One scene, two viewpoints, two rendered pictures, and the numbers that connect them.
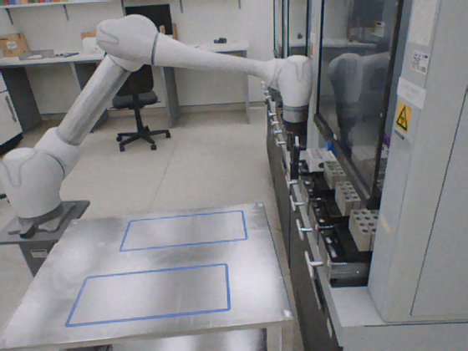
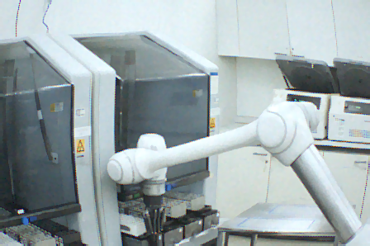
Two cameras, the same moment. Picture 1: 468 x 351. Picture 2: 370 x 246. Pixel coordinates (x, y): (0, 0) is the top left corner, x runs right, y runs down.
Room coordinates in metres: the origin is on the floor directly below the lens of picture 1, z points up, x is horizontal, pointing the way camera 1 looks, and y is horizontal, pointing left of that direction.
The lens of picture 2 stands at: (2.79, 0.85, 1.48)
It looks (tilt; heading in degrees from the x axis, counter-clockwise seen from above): 7 degrees down; 210
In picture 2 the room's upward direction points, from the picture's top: 1 degrees clockwise
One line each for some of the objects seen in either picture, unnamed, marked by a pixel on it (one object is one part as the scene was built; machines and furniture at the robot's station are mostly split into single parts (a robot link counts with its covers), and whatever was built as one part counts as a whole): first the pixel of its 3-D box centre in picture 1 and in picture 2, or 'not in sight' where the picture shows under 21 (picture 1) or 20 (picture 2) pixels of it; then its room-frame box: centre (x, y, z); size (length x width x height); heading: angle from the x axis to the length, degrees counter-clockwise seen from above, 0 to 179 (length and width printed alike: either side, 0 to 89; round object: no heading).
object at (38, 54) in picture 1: (37, 54); not in sight; (4.30, 2.21, 0.93); 0.35 x 0.26 x 0.06; 2
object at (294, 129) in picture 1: (295, 131); (153, 205); (1.17, -0.23, 0.96); 0.08 x 0.07 x 0.09; 178
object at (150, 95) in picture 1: (135, 96); not in sight; (3.67, 0.99, 0.52); 0.64 x 0.60 x 1.05; 18
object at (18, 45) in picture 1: (12, 45); not in sight; (4.64, 2.63, 1.03); 0.22 x 0.19 x 0.25; 88
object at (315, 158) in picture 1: (348, 159); (115, 221); (1.16, -0.42, 0.83); 0.30 x 0.10 x 0.06; 88
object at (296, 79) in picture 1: (296, 79); (149, 157); (1.18, -0.23, 1.14); 0.13 x 0.11 x 0.16; 1
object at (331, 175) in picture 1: (330, 175); not in sight; (1.01, -0.32, 0.85); 0.12 x 0.02 x 0.06; 178
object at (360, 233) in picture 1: (358, 231); (196, 203); (0.71, -0.31, 0.85); 0.12 x 0.02 x 0.06; 177
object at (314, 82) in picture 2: not in sight; (308, 96); (-1.44, -0.44, 1.22); 0.62 x 0.56 x 0.64; 176
